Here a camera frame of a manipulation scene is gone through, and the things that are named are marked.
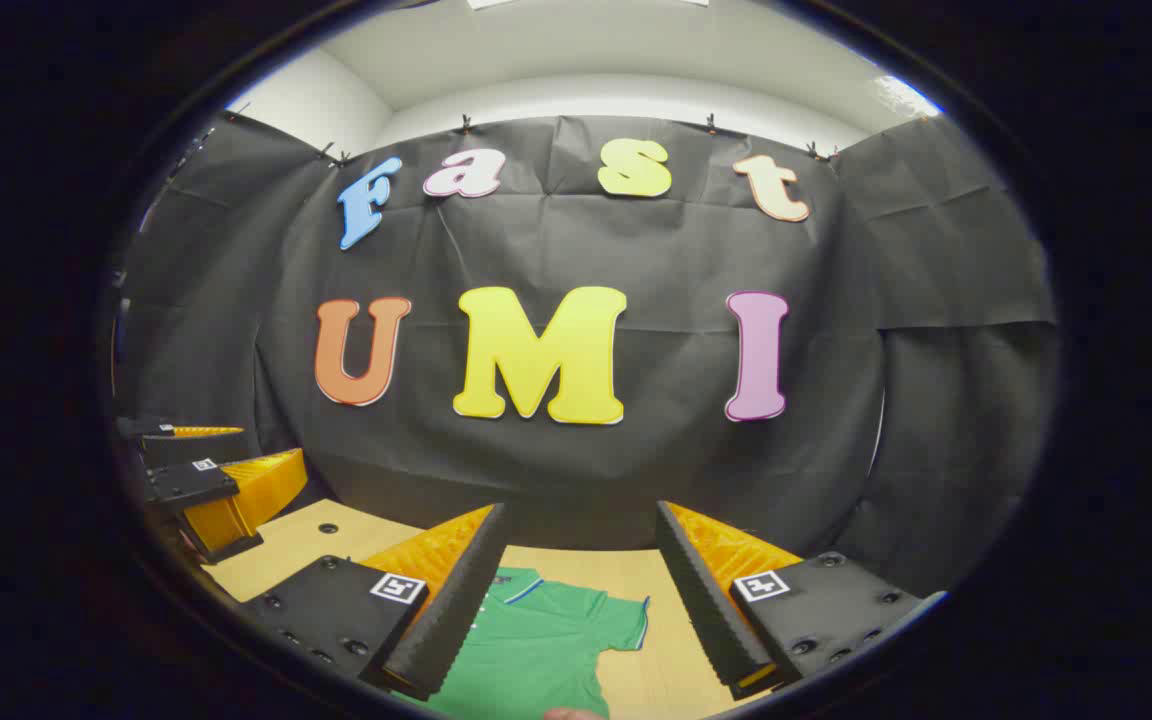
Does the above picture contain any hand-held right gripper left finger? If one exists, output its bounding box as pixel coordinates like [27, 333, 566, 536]
[234, 503, 509, 701]

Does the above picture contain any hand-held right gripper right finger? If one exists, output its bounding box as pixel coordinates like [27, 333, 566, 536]
[654, 501, 947, 701]

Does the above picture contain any black backdrop cloth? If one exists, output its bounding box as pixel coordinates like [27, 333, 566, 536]
[116, 105, 1062, 601]

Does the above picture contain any green T-shirt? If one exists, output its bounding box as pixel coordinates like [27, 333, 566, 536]
[416, 565, 652, 720]

